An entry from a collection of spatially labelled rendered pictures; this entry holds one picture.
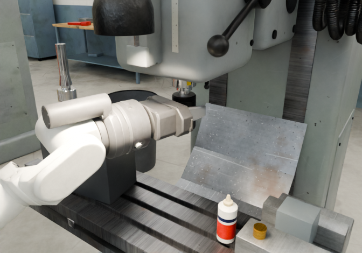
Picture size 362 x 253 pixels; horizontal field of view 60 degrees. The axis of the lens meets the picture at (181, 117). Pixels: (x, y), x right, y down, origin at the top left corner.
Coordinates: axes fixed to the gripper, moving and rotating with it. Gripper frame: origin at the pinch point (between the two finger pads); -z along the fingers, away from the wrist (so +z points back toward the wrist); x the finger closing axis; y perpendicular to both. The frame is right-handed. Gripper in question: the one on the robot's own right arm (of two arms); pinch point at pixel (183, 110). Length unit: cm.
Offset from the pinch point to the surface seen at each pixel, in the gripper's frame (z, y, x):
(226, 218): -2.6, 21.2, -10.4
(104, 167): 9.7, 17.0, 17.4
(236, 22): 2.6, -17.6, -14.0
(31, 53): -170, 104, 723
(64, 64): 10.5, -5.2, 32.7
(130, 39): 12.7, -14.9, -2.1
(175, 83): 2.4, -5.9, -0.4
